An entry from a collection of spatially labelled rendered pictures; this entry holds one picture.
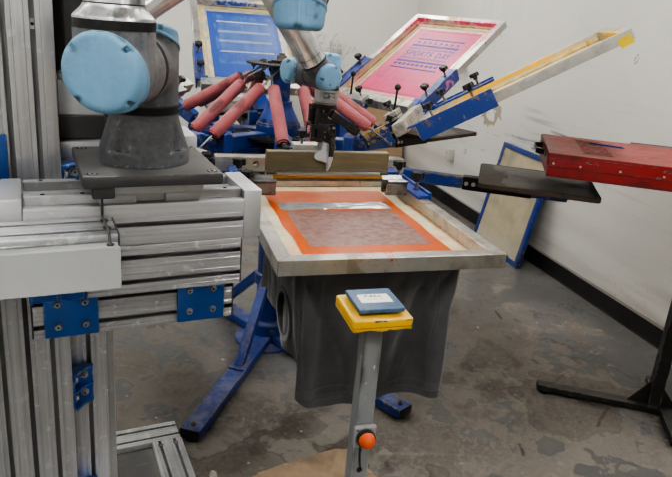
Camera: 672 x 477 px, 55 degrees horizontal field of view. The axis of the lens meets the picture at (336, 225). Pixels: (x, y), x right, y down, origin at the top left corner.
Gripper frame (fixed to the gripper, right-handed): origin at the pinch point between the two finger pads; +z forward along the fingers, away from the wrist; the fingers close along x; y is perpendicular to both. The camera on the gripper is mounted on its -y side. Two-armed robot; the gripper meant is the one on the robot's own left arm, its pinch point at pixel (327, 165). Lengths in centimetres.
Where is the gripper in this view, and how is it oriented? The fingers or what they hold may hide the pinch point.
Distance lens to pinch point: 210.6
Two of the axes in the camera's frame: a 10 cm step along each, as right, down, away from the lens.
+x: 2.8, 3.2, -9.1
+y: -9.6, 0.1, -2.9
